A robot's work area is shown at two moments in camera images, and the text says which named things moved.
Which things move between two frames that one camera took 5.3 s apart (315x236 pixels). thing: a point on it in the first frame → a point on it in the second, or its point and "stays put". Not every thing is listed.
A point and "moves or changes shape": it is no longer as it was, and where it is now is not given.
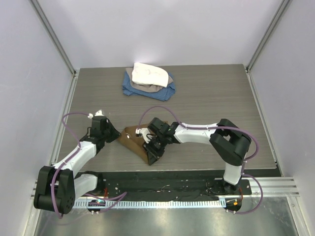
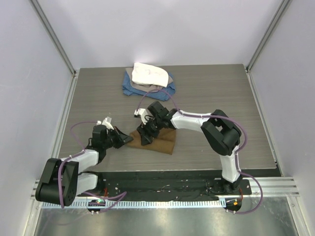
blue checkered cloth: (165, 94) stays put
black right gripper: (153, 154) → (144, 129)
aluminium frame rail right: (282, 7) stays put
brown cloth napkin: (134, 142) moves or changes shape
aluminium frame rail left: (52, 34) stays put
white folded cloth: (144, 74) stays put
